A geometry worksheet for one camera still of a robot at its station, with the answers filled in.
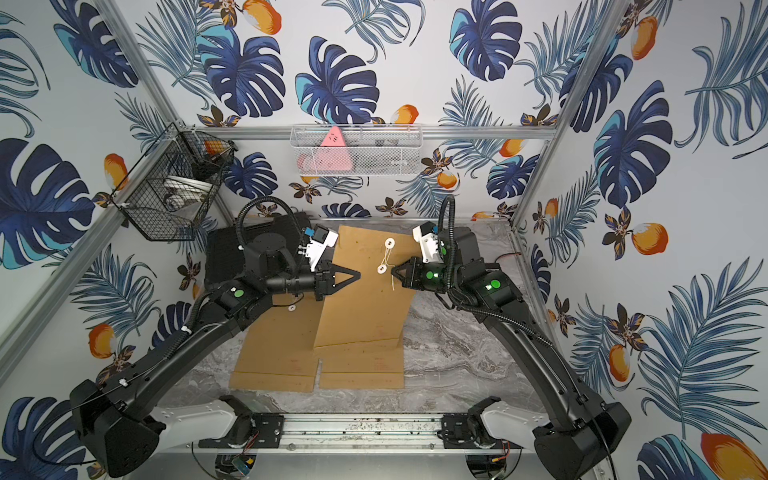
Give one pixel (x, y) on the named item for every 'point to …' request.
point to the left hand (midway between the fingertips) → (357, 271)
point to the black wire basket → (179, 151)
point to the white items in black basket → (181, 191)
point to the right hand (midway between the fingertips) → (393, 267)
